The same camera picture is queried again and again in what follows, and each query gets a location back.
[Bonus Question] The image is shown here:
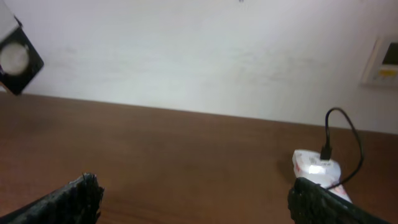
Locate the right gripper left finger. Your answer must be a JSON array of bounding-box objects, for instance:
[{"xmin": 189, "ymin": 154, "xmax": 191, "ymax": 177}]
[{"xmin": 1, "ymin": 173, "xmax": 104, "ymax": 224}]

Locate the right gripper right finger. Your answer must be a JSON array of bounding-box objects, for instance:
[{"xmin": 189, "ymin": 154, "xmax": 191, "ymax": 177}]
[{"xmin": 287, "ymin": 177, "xmax": 389, "ymax": 224}]

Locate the black USB charging cable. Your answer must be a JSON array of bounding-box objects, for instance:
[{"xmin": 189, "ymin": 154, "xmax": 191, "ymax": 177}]
[{"xmin": 319, "ymin": 107, "xmax": 364, "ymax": 190}]

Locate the black smartphone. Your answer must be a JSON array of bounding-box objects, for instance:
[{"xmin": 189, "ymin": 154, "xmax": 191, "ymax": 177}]
[{"xmin": 1, "ymin": 27, "xmax": 44, "ymax": 95}]

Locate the white power strip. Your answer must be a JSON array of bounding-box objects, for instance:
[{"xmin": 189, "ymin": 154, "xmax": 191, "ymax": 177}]
[{"xmin": 292, "ymin": 149, "xmax": 352, "ymax": 203}]

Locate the white USB wall charger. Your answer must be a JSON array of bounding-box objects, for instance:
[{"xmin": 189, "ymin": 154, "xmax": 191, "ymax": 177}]
[{"xmin": 307, "ymin": 157, "xmax": 341, "ymax": 188}]

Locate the white wall control panel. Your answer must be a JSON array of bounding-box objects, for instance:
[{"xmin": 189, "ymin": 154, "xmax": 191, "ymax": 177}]
[{"xmin": 361, "ymin": 35, "xmax": 397, "ymax": 87}]

